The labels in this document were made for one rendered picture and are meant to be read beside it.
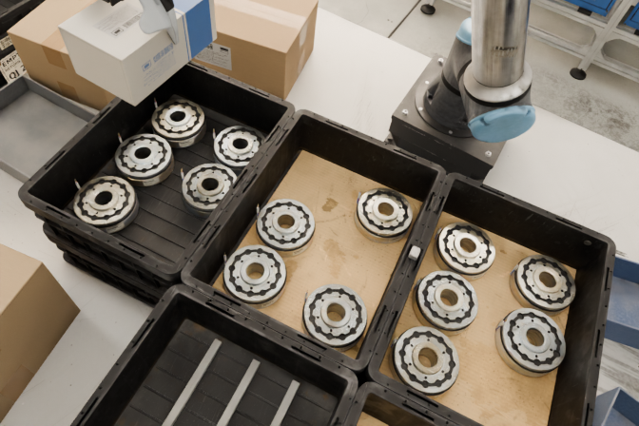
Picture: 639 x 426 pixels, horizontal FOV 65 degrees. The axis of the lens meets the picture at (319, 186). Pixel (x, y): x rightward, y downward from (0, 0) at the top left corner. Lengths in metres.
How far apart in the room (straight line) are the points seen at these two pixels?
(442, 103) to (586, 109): 1.63
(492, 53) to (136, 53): 0.54
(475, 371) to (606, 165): 0.73
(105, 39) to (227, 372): 0.52
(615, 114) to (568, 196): 1.50
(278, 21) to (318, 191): 0.47
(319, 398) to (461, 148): 0.62
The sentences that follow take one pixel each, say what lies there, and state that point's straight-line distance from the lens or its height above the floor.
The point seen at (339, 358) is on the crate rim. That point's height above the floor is 0.93.
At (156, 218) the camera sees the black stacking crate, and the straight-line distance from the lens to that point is 0.95.
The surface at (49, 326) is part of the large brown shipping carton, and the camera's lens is 0.99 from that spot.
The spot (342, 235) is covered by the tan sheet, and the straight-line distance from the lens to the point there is 0.92.
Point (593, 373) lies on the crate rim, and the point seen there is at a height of 0.93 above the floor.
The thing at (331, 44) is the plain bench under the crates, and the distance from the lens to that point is 1.47.
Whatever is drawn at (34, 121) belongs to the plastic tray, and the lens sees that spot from 1.34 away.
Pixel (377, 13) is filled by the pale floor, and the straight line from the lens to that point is 2.83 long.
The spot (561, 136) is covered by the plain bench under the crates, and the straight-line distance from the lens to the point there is 1.44.
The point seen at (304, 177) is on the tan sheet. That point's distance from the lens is 0.98.
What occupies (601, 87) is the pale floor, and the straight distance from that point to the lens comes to 2.90.
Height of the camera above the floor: 1.63
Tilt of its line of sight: 55 degrees down
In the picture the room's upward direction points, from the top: 9 degrees clockwise
